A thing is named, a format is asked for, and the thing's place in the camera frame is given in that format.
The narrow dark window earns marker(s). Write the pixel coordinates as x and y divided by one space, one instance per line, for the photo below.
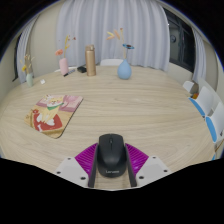
15 66

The pink vase with flowers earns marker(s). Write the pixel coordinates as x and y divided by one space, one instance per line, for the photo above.
64 66

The blue vase with flowers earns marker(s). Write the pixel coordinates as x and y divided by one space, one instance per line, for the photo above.
124 70

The gold metal drink bottle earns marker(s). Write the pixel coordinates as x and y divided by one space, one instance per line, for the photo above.
90 63

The black marker pen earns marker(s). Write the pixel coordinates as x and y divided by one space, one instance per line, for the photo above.
69 72

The narrow white curtain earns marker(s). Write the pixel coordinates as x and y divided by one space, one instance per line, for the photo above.
200 60
25 46

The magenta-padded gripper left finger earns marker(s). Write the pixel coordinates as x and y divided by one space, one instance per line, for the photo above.
71 168

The cartoon print mouse pad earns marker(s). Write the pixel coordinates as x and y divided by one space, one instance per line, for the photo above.
53 113

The wide white curtain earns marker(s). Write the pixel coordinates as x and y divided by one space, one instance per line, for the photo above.
100 23

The small white eraser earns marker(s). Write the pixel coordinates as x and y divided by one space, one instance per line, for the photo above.
43 81

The white and blue chairs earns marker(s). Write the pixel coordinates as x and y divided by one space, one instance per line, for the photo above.
210 113

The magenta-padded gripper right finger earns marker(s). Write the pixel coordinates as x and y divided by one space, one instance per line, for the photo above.
153 168

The green vase with dried flowers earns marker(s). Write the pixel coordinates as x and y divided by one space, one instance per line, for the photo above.
29 80

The white chair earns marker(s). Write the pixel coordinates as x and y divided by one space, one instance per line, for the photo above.
111 62

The black computer mouse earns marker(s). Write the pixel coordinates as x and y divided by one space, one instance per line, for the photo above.
111 156

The large dark window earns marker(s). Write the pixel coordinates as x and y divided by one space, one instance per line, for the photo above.
181 43

